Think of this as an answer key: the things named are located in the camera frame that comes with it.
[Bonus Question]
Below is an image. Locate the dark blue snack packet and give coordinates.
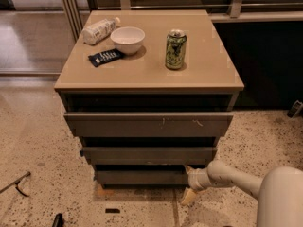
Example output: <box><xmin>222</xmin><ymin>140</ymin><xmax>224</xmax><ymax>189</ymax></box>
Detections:
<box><xmin>88</xmin><ymin>49</ymin><xmax>124</xmax><ymax>67</ymax></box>

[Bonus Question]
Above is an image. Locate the metal railing frame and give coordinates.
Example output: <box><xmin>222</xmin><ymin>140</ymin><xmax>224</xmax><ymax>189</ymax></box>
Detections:
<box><xmin>62</xmin><ymin>0</ymin><xmax>303</xmax><ymax>37</ymax></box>

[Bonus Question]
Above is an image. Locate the black object at floor edge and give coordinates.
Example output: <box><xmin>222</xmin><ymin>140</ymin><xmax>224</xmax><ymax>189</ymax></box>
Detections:
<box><xmin>52</xmin><ymin>213</ymin><xmax>63</xmax><ymax>227</ymax></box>

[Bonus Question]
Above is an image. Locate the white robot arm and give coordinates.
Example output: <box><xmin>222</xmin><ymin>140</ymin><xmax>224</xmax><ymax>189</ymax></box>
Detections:
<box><xmin>181</xmin><ymin>160</ymin><xmax>303</xmax><ymax>227</ymax></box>

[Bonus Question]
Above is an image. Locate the dark device on floor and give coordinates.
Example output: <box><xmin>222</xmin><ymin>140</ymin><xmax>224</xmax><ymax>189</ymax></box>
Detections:
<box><xmin>287</xmin><ymin>100</ymin><xmax>303</xmax><ymax>118</ymax></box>

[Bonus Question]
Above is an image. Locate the green soda can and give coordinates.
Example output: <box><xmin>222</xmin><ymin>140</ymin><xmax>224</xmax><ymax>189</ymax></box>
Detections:
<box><xmin>165</xmin><ymin>29</ymin><xmax>187</xmax><ymax>70</ymax></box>

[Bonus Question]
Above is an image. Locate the white plastic bottle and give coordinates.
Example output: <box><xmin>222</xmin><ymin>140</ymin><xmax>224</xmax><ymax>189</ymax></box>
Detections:
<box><xmin>82</xmin><ymin>17</ymin><xmax>120</xmax><ymax>45</ymax></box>

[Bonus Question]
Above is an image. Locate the grey middle drawer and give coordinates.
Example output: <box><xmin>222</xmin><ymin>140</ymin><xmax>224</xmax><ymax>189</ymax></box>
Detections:
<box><xmin>81</xmin><ymin>147</ymin><xmax>216</xmax><ymax>166</ymax></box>

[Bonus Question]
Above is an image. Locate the black floor marker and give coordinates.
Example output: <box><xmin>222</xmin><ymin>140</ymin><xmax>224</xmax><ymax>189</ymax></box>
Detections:
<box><xmin>105</xmin><ymin>208</ymin><xmax>120</xmax><ymax>214</ymax></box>

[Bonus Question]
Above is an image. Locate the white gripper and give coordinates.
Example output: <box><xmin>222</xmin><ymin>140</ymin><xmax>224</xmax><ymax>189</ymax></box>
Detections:
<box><xmin>180</xmin><ymin>165</ymin><xmax>210</xmax><ymax>205</ymax></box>

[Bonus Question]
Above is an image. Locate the grey bottom drawer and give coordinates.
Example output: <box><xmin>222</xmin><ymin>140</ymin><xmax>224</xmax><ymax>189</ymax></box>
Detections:
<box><xmin>96</xmin><ymin>171</ymin><xmax>188</xmax><ymax>185</ymax></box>

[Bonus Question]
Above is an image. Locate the grey three-drawer cabinet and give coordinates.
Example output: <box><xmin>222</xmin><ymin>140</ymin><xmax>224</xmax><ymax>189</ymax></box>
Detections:
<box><xmin>55</xmin><ymin>10</ymin><xmax>244</xmax><ymax>176</ymax></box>

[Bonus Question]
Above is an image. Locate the metal rod on floor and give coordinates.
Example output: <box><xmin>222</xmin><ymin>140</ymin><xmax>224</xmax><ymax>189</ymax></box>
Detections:
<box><xmin>0</xmin><ymin>171</ymin><xmax>31</xmax><ymax>198</ymax></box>

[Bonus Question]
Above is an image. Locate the white ceramic bowl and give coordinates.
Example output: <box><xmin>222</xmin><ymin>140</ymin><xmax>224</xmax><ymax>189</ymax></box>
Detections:
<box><xmin>110</xmin><ymin>26</ymin><xmax>145</xmax><ymax>55</ymax></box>

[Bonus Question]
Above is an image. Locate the grey drawer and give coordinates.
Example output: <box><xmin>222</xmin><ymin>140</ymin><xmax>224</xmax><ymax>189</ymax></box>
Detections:
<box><xmin>64</xmin><ymin>113</ymin><xmax>233</xmax><ymax>137</ymax></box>
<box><xmin>96</xmin><ymin>171</ymin><xmax>188</xmax><ymax>185</ymax></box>
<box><xmin>81</xmin><ymin>147</ymin><xmax>216</xmax><ymax>166</ymax></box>

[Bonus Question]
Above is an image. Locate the grey top drawer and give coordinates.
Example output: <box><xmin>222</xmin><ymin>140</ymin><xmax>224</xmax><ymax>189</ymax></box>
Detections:
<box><xmin>64</xmin><ymin>113</ymin><xmax>233</xmax><ymax>137</ymax></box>

